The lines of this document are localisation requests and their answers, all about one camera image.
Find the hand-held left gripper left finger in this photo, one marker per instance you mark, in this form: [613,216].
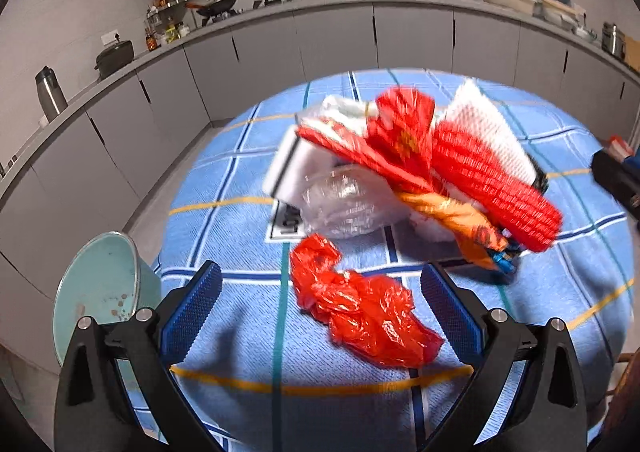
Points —
[192,314]

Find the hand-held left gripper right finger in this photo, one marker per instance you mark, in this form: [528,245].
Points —
[450,317]

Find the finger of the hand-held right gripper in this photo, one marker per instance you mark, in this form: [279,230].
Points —
[617,182]

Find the blue snack wrapper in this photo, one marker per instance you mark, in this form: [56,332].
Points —
[505,259]

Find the red plastic bag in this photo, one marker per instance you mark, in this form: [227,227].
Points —
[360,312]

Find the light green trash bin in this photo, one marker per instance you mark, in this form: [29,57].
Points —
[100,277]

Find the orange snack wrapper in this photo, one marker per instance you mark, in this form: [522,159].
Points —
[445,212]

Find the white black printed card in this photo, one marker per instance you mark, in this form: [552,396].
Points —
[287,224]

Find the white paper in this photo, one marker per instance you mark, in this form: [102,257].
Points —
[480,111]

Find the clear plastic wrapper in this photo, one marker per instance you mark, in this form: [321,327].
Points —
[345,202]

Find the white cardboard box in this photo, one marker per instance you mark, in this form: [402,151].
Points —
[300,166]

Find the red wrapper with yellow print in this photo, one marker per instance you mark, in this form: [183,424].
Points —
[400,126]

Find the steel pot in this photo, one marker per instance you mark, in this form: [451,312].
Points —
[614,39]

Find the blue checked tablecloth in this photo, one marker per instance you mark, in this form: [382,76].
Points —
[240,171]

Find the wooden chair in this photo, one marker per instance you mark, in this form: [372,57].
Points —
[627,387]

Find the steel thermos jug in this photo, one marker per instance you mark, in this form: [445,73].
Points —
[50,91]

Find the black cooking pot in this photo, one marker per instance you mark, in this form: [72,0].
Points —
[115,59]

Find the spice rack with bottles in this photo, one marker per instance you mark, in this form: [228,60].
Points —
[167,24]

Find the grey kitchen cabinets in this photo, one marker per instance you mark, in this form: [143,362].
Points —
[325,46]

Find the black wok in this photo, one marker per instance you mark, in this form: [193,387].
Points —
[217,4]

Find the gas stove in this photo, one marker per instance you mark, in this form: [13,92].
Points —
[272,2]

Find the white wall outlet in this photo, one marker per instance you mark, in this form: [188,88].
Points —
[110,36]

